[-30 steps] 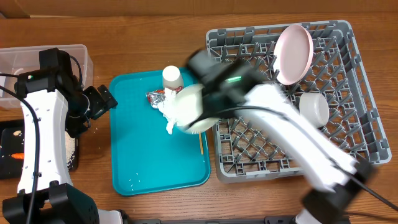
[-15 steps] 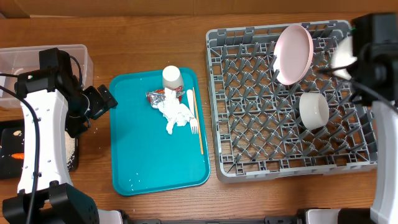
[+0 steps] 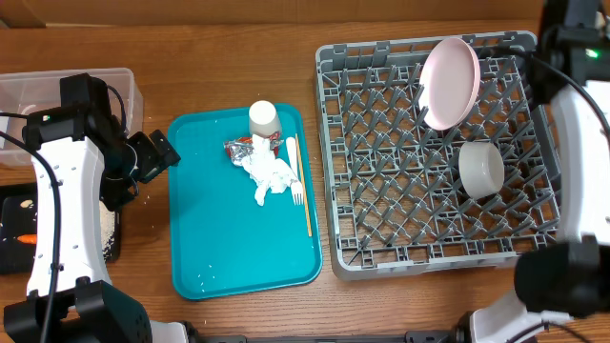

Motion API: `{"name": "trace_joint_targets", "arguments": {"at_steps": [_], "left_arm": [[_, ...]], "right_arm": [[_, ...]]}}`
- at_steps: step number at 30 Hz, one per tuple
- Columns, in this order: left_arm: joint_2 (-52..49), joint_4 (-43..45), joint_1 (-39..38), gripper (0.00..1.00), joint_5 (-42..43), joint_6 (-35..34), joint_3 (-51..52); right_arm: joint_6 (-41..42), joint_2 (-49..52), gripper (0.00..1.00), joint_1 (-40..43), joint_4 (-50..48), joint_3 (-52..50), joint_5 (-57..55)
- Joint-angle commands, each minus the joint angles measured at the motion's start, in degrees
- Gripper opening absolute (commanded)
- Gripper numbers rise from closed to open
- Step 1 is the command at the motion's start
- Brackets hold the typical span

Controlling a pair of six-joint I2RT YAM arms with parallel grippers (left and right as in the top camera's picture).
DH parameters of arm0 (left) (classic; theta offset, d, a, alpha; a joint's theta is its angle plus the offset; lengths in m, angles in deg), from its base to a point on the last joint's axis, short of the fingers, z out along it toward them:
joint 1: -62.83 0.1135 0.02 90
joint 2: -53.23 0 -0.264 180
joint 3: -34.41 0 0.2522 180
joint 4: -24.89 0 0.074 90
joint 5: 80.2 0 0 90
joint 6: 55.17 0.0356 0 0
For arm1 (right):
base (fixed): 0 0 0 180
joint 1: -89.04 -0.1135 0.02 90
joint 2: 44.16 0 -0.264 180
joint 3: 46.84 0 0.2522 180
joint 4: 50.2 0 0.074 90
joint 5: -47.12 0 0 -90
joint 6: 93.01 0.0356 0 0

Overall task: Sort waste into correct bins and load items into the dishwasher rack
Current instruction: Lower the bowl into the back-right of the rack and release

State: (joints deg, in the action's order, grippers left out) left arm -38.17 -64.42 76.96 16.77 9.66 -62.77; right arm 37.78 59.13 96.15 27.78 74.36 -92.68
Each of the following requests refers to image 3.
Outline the white plastic fork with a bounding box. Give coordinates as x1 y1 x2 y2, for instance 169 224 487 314
285 137 304 205

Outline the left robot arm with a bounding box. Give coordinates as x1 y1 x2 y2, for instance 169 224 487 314
4 105 198 342

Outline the grey plastic dishwasher rack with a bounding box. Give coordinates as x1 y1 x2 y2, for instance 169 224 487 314
315 31 560 281

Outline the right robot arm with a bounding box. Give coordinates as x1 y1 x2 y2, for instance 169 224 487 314
447 24 609 342

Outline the wooden chopstick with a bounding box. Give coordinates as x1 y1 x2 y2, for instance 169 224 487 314
295 133 313 237

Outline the crumpled white tissue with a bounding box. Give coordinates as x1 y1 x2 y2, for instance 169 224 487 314
241 134 298 206

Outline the white round plate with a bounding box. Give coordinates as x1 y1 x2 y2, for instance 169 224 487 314
418 37 480 131

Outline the white rice pile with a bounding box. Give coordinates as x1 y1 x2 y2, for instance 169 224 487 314
99 202 116 259

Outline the nut shells pile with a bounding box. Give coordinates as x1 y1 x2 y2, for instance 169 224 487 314
20 199 33 209

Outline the crumpled foil wrapper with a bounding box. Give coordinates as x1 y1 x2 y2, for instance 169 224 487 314
223 131 284 167

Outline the white paper cup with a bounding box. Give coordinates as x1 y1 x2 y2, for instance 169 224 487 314
249 100 281 137

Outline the orange carrot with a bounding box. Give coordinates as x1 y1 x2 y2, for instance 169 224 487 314
17 234 37 245

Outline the clear plastic bin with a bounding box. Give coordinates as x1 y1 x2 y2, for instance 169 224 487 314
1 68 144 135

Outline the white bowl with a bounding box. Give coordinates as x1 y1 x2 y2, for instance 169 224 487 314
458 142 504 199

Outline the black waste tray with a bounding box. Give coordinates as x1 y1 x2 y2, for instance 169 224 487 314
1 183 121 274

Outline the teal plastic tray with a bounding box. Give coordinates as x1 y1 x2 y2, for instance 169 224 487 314
168 108 323 300

